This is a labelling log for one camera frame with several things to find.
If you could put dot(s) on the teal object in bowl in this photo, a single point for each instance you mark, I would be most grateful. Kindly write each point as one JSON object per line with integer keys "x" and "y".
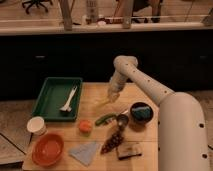
{"x": 141, "y": 113}

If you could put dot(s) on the black office chair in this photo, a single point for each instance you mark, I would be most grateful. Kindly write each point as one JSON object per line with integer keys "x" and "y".
{"x": 29, "y": 3}

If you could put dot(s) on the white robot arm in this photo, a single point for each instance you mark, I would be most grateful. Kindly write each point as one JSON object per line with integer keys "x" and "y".
{"x": 182, "y": 136}

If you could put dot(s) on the orange plastic bowl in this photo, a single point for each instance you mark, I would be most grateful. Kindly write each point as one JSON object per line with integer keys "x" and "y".
{"x": 48, "y": 150}

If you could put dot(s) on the green plastic tray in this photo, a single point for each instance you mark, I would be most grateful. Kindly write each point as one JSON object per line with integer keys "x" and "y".
{"x": 53, "y": 95}

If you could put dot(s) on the white paper cup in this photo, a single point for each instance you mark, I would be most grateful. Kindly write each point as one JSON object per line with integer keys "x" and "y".
{"x": 36, "y": 125}

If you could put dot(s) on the yellow banana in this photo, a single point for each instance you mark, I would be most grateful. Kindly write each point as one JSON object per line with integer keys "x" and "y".
{"x": 103, "y": 103}

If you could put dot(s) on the small orange fruit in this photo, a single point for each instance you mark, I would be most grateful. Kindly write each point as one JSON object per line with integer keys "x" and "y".
{"x": 85, "y": 126}

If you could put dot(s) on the white plastic spatula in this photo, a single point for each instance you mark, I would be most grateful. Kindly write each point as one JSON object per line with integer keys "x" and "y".
{"x": 66, "y": 107}

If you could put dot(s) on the dark bowl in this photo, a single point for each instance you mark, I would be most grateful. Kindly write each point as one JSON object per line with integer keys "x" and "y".
{"x": 140, "y": 104}

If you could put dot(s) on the green cucumber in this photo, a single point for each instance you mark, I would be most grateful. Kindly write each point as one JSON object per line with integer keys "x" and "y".
{"x": 102, "y": 119}

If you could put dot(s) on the grey folded cloth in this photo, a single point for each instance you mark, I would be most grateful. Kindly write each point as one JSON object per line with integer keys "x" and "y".
{"x": 85, "y": 153}

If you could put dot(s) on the metal measuring cup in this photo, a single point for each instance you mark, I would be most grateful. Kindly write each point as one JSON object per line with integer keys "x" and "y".
{"x": 122, "y": 121}

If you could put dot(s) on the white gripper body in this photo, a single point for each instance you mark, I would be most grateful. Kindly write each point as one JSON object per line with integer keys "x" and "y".
{"x": 116, "y": 85}

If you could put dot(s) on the purple grape bunch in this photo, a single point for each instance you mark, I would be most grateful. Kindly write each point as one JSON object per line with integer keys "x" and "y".
{"x": 114, "y": 141}

